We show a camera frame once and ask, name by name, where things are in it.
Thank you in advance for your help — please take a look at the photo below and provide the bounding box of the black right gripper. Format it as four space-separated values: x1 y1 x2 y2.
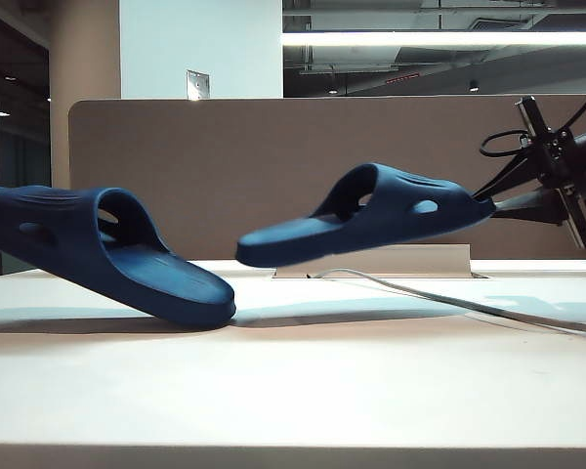
470 96 586 249

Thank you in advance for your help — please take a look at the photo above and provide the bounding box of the beige cable tray box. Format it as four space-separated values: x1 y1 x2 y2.
272 243 472 280

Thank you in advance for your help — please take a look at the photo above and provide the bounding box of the silver metal wall plate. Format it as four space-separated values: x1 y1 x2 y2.
186 69 211 103

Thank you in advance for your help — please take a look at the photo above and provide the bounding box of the white power cable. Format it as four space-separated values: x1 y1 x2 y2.
308 267 586 338

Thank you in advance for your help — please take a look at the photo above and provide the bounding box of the interior glass window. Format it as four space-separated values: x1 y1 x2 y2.
281 0 586 99

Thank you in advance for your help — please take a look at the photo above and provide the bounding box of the brown desk partition panel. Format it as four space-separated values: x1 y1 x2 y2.
67 95 586 260

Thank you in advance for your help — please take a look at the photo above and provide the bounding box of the blue rubber slide slipper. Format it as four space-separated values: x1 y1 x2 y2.
0 184 237 329
234 162 497 269

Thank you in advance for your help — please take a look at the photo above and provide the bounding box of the white ceiling light strip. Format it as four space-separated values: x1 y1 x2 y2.
281 31 586 49

